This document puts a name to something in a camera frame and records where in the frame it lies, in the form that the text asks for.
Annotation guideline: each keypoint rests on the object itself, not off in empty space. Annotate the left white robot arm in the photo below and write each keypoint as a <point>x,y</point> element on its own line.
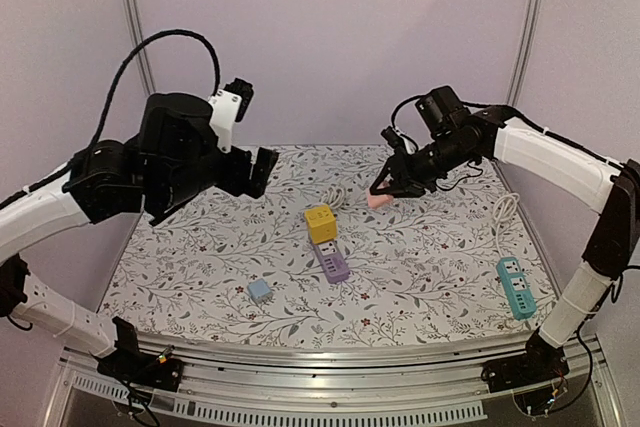
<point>183,148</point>

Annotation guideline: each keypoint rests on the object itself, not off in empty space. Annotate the pink plug adapter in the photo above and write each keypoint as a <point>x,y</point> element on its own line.
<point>377,201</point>

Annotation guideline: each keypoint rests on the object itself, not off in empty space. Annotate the aluminium frame post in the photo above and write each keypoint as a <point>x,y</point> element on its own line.
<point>527,38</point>
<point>135,30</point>

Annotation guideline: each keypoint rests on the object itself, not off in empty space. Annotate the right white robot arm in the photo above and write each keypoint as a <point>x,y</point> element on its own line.
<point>463,131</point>

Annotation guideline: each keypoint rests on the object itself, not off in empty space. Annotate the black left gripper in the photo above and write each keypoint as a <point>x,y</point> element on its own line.
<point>238,182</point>

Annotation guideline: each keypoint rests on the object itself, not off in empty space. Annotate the left aluminium frame post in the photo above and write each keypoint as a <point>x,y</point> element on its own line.
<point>135,30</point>

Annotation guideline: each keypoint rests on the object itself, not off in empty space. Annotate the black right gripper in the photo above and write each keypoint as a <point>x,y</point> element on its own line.
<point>403,173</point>

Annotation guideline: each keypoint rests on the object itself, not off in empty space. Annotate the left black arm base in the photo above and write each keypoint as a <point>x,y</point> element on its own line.
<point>127,363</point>

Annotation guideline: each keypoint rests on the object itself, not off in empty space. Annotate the purple power strip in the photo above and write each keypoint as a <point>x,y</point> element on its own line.
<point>332,262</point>

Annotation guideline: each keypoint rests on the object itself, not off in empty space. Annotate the right aluminium frame post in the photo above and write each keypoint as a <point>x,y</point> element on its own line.
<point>527,38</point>

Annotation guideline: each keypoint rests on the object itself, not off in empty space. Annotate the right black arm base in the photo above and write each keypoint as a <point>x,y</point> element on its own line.
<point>540,362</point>

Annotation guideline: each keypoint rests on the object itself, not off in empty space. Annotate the yellow cube socket adapter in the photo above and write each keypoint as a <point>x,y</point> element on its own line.
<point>321,224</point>

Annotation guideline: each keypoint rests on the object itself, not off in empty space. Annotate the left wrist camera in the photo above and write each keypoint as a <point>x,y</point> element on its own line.
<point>229,106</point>

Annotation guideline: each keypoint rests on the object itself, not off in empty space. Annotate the floral patterned table mat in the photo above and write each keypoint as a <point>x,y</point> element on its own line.
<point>421,270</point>

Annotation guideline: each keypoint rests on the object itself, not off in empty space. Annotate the teal power strip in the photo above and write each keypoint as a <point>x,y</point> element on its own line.
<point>516,288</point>

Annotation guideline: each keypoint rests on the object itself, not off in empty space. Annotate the aluminium front rail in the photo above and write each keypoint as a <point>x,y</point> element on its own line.
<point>418,385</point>

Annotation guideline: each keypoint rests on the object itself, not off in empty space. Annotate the blue plug adapter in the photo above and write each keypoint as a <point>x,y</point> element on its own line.
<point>259,291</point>

